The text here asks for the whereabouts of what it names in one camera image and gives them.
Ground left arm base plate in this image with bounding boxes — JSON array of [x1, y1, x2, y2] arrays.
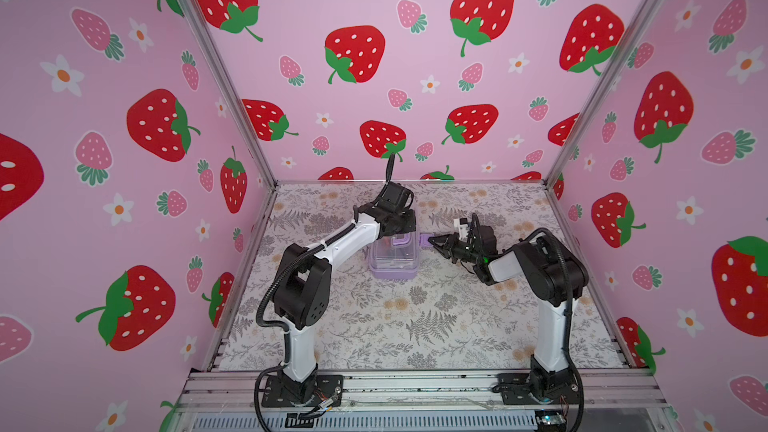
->
[[259, 374, 344, 408]]

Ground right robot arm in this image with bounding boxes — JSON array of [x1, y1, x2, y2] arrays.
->
[[428, 215, 589, 396]]

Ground purple plastic tool box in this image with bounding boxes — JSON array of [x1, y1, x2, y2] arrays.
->
[[366, 232, 433, 281]]

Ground aluminium frame rail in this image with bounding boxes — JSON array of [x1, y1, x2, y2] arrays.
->
[[168, 369, 681, 431]]

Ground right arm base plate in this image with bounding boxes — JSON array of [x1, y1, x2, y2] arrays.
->
[[491, 373, 583, 407]]

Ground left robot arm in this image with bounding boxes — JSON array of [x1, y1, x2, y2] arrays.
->
[[255, 181, 416, 386]]

